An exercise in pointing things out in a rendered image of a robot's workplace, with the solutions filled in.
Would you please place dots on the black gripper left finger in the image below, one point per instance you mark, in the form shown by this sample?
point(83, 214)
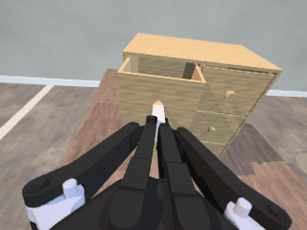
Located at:
point(51, 197)

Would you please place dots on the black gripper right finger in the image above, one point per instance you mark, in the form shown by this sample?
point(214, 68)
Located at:
point(181, 156)

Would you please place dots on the light wooden chest of drawers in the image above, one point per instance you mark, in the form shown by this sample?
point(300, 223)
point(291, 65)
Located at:
point(203, 52)

